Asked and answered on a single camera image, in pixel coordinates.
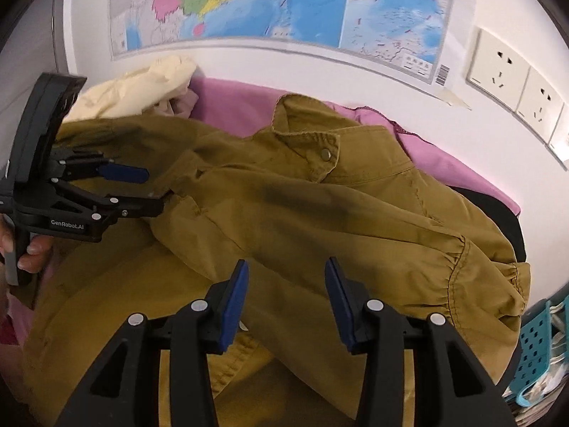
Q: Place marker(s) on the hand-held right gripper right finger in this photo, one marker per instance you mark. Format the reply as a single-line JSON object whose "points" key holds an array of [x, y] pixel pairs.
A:
{"points": [[342, 311]]}

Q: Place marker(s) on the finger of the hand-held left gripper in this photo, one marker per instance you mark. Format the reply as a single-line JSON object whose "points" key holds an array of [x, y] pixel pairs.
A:
{"points": [[124, 172], [138, 207]]}

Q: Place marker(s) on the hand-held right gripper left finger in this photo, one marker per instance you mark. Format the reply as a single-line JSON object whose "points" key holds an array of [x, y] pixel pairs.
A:
{"points": [[231, 311]]}

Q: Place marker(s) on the olive brown jacket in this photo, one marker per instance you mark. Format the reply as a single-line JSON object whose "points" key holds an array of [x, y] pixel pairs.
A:
{"points": [[311, 213]]}

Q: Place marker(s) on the person's left hand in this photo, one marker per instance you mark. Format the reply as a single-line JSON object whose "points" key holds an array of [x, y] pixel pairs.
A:
{"points": [[40, 251]]}

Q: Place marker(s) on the cream cloth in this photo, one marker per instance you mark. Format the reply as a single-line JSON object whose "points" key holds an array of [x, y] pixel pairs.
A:
{"points": [[133, 93]]}

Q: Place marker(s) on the beige pink cloth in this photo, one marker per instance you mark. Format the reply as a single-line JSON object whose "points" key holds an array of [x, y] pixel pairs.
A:
{"points": [[178, 104]]}

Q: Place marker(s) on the pink daisy print blanket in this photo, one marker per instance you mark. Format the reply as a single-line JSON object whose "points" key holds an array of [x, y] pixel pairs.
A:
{"points": [[240, 98]]}

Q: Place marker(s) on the black garment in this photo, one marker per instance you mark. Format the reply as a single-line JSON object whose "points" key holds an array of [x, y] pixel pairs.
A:
{"points": [[506, 227]]}

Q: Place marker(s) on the blue plastic basket rack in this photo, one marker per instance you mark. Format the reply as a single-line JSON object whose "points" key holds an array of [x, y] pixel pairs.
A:
{"points": [[533, 342]]}

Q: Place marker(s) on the colourful wall map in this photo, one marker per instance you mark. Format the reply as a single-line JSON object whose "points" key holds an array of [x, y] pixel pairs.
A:
{"points": [[311, 9]]}

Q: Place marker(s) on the white wall data socket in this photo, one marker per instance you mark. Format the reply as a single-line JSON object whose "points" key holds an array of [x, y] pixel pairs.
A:
{"points": [[561, 135]]}

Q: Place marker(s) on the white wall power socket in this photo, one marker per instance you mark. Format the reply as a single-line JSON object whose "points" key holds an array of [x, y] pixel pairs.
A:
{"points": [[541, 102], [498, 69]]}

